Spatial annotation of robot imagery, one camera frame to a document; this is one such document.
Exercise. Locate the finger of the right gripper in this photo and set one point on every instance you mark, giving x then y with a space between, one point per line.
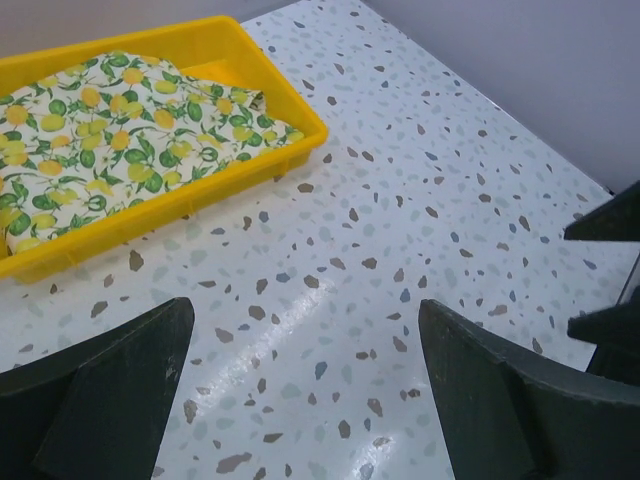
616 326

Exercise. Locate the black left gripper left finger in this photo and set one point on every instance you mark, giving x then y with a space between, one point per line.
97 409

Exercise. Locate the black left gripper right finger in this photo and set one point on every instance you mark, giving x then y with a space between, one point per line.
507 412

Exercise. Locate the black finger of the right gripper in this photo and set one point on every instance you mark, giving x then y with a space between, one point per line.
616 220

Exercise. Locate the yellow plastic bin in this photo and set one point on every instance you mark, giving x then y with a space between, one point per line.
216 49

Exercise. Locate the lemon-print cloth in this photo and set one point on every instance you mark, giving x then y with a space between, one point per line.
114 131

